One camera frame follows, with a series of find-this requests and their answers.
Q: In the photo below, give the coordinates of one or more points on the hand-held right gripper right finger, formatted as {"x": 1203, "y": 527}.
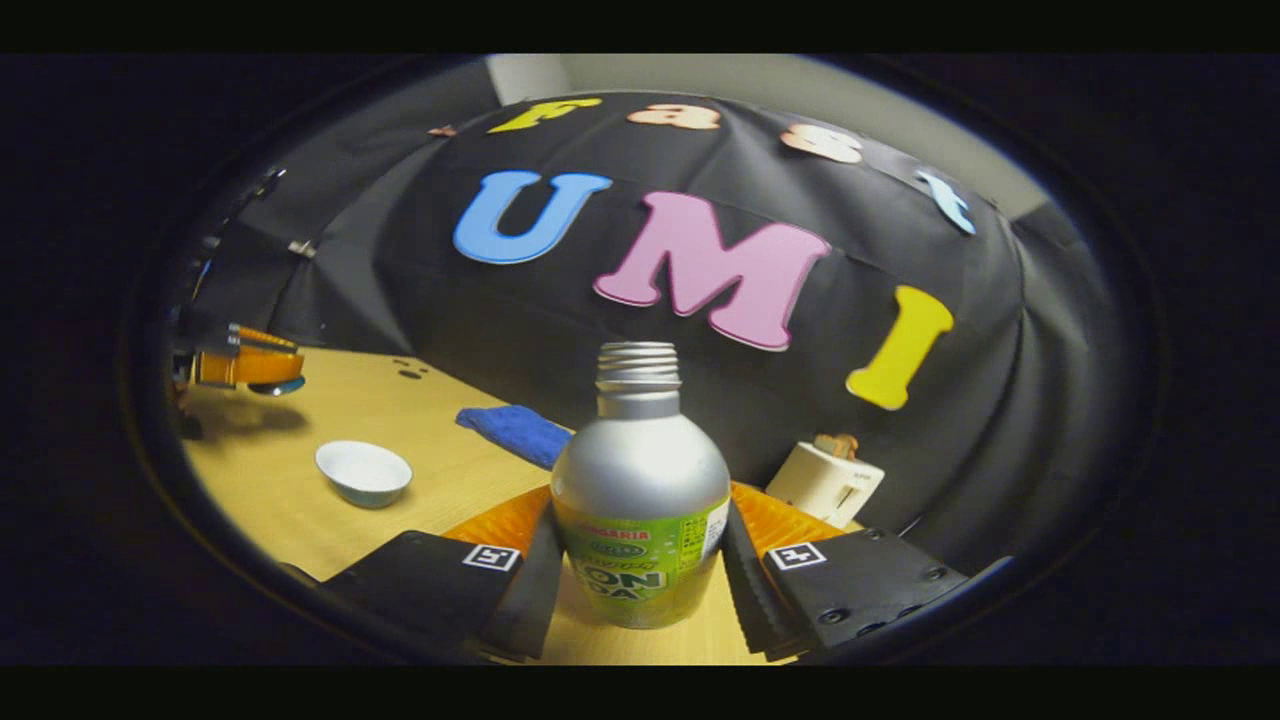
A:
{"x": 750, "y": 590}

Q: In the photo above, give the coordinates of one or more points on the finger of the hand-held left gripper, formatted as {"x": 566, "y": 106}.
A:
{"x": 250, "y": 368}
{"x": 262, "y": 337}

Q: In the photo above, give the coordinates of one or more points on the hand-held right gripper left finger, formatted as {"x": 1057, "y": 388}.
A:
{"x": 530, "y": 610}

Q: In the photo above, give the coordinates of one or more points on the teal teacup lid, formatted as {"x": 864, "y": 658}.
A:
{"x": 277, "y": 387}

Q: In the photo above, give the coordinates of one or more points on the teal white-lined teacup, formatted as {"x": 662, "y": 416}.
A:
{"x": 365, "y": 470}

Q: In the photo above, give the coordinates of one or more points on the silver green-label water bottle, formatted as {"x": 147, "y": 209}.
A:
{"x": 640, "y": 470}

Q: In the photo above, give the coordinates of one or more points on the white backdrop clip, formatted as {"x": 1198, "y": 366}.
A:
{"x": 301, "y": 248}

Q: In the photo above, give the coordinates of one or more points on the white toaster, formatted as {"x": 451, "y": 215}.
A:
{"x": 820, "y": 485}

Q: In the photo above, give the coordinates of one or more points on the bread slice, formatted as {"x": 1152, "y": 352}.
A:
{"x": 835, "y": 445}

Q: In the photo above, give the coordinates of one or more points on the blue towel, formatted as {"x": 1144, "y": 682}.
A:
{"x": 515, "y": 430}

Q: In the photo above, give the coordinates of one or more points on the black backdrop cloth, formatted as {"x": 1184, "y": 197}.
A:
{"x": 520, "y": 330}

